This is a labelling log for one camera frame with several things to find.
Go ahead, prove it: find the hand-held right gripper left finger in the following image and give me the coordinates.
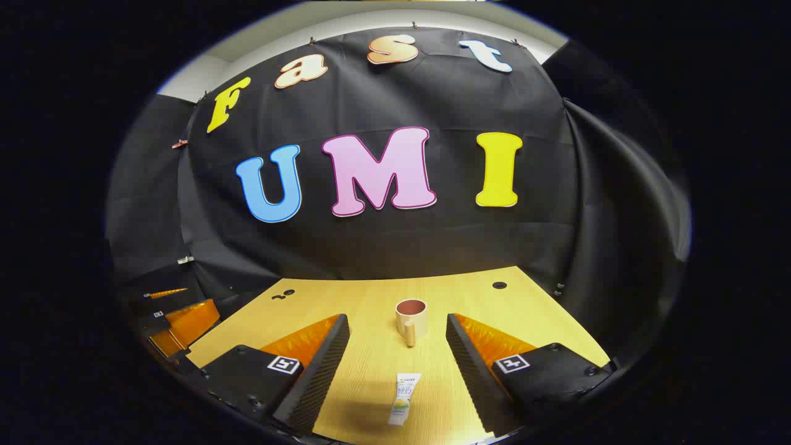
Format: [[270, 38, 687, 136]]
[[188, 313, 351, 436]]

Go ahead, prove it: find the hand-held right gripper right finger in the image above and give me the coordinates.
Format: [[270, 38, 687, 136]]
[[446, 313, 619, 436]]

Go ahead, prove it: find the white toothpaste tube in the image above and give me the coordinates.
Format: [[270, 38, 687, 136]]
[[387, 373, 423, 427]]

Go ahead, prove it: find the beige cup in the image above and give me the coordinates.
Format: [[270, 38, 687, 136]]
[[395, 299, 429, 348]]

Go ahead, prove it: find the wooden desktop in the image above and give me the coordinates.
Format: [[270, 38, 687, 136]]
[[185, 266, 612, 445]]

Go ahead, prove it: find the black backdrop cloth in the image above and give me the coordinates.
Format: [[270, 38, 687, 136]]
[[108, 28, 693, 371]]

